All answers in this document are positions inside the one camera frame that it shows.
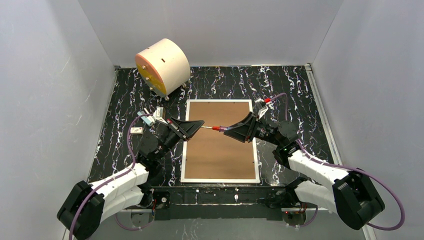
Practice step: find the light blue stapler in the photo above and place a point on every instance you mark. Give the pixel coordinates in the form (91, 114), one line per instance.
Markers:
(146, 118)

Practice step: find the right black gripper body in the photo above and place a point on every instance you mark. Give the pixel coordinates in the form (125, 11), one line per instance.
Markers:
(251, 129)

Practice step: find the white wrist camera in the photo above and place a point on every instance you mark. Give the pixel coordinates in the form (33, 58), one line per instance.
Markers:
(159, 115)
(262, 105)

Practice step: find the white staple box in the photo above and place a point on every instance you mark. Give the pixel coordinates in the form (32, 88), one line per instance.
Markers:
(136, 130)

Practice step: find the blue red screwdriver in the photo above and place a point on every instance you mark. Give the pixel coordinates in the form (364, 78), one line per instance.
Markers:
(217, 128)

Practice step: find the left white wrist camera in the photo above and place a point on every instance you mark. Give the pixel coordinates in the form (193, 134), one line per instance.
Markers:
(159, 115)

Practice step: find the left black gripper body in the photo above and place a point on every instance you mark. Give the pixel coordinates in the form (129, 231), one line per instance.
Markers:
(180, 131)

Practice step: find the white picture frame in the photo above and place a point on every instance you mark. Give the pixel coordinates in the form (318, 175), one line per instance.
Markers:
(210, 156)

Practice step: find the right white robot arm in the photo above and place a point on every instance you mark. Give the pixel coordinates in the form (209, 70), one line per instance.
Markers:
(348, 193)

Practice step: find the cylindrical beige drawer cabinet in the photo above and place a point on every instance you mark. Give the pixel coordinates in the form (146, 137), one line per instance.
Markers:
(164, 67)

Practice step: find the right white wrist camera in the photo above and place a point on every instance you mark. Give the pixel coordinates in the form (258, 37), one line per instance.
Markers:
(262, 105)

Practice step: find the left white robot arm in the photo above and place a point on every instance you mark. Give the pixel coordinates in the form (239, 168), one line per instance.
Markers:
(88, 204)

